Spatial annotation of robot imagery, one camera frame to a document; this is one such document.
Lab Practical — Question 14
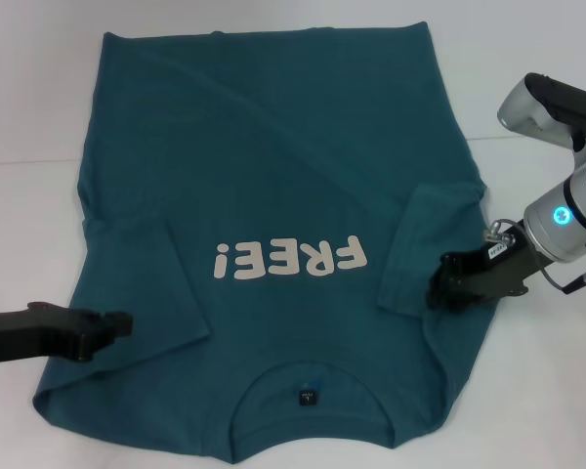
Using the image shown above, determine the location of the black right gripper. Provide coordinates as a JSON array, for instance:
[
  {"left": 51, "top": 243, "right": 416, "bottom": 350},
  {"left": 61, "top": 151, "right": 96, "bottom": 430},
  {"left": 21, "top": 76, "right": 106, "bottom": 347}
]
[{"left": 426, "top": 221, "right": 552, "bottom": 314}]

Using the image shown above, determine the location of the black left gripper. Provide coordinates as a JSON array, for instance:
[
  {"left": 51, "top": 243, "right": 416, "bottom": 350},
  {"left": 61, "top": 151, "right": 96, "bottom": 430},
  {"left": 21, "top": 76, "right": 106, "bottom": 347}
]
[{"left": 0, "top": 301, "right": 135, "bottom": 367}]

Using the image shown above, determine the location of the teal blue printed t-shirt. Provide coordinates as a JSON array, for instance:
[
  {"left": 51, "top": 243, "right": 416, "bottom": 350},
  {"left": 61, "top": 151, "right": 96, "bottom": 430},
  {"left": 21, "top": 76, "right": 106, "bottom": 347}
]
[{"left": 31, "top": 20, "right": 499, "bottom": 450}]

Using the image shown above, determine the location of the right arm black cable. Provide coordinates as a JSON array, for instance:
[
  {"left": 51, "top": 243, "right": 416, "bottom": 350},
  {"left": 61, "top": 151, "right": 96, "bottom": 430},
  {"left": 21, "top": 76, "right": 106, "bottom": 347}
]
[{"left": 484, "top": 217, "right": 586, "bottom": 295}]

